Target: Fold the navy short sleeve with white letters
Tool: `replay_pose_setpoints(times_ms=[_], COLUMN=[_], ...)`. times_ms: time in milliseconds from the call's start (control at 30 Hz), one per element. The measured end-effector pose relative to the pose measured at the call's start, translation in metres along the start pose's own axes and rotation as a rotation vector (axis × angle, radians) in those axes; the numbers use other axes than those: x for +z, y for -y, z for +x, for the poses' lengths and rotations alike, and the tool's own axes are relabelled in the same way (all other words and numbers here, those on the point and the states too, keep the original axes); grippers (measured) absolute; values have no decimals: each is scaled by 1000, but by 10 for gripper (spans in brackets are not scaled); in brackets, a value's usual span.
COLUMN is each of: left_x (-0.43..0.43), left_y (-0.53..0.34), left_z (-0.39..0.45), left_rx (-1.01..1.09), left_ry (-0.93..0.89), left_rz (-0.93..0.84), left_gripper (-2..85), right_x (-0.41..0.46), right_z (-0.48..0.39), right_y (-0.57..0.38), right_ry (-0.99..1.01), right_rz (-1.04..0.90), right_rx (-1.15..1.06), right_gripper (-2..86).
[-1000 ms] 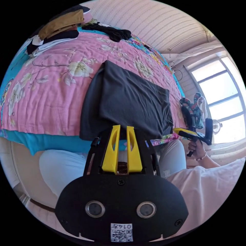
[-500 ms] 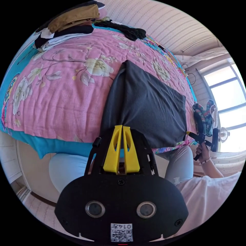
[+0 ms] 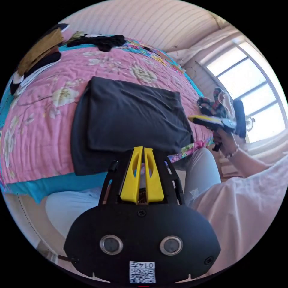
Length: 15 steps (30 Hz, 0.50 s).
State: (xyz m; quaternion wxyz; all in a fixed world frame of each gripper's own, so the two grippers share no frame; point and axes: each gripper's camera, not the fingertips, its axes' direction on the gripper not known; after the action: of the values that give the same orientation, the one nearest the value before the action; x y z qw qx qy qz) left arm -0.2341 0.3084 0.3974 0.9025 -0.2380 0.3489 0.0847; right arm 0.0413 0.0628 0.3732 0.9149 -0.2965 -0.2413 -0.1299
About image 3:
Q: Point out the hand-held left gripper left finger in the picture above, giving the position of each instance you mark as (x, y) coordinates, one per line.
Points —
(128, 180)

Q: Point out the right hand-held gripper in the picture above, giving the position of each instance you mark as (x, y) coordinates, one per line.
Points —
(213, 126)

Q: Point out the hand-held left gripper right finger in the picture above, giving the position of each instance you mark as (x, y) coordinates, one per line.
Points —
(155, 182)

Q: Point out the navy short sleeve shirt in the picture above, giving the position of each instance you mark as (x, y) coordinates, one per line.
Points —
(135, 117)

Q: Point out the person's right forearm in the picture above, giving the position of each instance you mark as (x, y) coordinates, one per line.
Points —
(249, 160)

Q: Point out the person's right hand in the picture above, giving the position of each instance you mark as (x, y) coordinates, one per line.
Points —
(226, 140)

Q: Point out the colourful patterned cloth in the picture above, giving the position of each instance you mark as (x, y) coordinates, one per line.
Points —
(213, 103)

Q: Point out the window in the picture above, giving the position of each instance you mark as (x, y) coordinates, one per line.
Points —
(252, 90)

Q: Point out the person's body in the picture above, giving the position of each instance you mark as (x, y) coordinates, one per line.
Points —
(243, 202)

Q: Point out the bed with pink floral quilt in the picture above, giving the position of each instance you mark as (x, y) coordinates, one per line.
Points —
(45, 117)

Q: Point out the black knit garment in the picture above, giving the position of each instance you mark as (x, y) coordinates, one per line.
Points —
(101, 41)

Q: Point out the pile of clothes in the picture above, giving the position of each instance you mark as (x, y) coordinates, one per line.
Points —
(38, 51)

